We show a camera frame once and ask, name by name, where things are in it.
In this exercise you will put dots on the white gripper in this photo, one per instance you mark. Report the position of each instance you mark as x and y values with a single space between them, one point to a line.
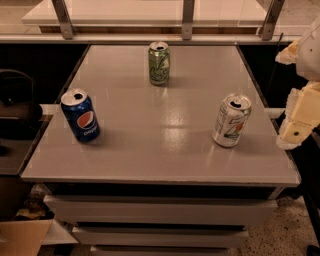
310 56

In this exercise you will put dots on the white 7up can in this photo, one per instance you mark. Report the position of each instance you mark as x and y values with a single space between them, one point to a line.
233 114

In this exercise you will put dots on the green soda can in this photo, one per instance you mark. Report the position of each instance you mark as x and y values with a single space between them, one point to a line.
159 63

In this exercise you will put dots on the blue Pepsi can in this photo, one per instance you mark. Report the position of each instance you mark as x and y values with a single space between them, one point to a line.
80 115

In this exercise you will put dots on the white upper shelf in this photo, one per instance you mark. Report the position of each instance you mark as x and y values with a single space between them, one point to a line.
164 13

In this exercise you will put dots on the black chair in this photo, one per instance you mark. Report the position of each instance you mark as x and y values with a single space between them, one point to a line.
20 114

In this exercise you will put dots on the cardboard box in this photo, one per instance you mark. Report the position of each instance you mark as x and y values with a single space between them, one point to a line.
22 233

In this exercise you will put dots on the right metal shelf bracket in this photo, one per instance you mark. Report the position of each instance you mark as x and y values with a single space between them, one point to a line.
267 30

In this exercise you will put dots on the metal shelf bracket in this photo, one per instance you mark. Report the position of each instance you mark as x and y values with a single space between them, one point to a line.
62 14
187 19
267 30

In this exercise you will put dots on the middle metal shelf bracket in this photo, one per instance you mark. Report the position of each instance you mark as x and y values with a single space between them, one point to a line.
187 19

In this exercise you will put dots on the left metal shelf bracket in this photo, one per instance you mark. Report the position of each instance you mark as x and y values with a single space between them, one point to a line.
62 14

